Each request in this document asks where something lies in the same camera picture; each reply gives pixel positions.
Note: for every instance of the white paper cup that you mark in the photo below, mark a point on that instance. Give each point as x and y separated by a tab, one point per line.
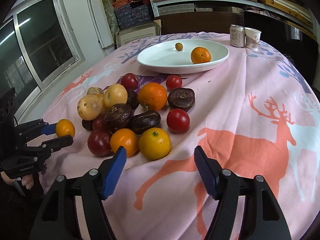
252	38

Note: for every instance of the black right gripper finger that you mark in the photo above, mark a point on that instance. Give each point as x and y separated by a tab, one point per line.
52	145

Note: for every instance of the small pale yellow fruit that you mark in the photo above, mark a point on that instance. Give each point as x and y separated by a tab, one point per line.
95	91

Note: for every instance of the red tomato with stem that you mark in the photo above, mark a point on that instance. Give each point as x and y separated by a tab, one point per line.
173	81

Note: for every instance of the dark red plum top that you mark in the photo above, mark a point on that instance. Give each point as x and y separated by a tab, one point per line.
129	81

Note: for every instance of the dark brown wooden board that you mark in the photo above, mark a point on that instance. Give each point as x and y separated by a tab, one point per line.
195	22

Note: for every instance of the small orange fruit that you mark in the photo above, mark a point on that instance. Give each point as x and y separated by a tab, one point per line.
65	127

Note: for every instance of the person's left hand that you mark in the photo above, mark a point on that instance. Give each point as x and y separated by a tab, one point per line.
27	181

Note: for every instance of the small orange mandarin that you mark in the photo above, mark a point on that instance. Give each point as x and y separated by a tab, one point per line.
126	138

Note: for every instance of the dark brown water chestnut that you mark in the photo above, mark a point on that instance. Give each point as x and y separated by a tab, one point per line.
181	98

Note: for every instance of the tiny kumquat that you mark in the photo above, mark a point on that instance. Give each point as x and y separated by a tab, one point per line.
179	46

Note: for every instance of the yellow green-stemmed citrus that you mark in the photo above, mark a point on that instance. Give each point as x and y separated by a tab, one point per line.
154	144

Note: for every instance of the small red tomato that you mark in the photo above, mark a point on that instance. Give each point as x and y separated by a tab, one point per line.
99	123

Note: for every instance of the pink beverage can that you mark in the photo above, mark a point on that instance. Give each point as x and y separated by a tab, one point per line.
237	36

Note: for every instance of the framed picture cardboard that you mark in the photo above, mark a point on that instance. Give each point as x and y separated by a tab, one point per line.
148	29

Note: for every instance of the large orange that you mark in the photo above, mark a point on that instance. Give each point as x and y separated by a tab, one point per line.
200	55
152	96

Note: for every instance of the blue patterned box stack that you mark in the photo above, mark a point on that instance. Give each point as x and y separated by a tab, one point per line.
130	15

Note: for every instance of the dark brown central chestnut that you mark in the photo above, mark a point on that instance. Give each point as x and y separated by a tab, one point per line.
118	117

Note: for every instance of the window with white frame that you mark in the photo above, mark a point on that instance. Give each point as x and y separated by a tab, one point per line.
38	45

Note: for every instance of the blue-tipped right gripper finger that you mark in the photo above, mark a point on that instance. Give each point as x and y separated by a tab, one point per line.
33	129

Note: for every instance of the dark red plum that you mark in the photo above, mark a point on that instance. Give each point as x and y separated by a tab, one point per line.
129	81
99	143

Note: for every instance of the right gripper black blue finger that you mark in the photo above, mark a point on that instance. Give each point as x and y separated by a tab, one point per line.
246	206
58	218

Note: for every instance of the white oval plate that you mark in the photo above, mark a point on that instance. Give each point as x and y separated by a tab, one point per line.
164	58

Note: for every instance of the pale yellow round fruit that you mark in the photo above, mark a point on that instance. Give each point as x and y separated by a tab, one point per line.
115	94

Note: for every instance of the dark brown elongated chestnut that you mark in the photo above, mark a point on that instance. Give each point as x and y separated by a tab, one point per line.
144	121

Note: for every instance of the pink deer print tablecloth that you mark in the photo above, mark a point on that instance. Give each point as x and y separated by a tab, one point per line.
255	114

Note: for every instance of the black panel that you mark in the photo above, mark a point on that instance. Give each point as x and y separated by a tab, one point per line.
298	47

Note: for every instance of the white leaning board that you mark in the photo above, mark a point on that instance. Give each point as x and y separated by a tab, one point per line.
101	26

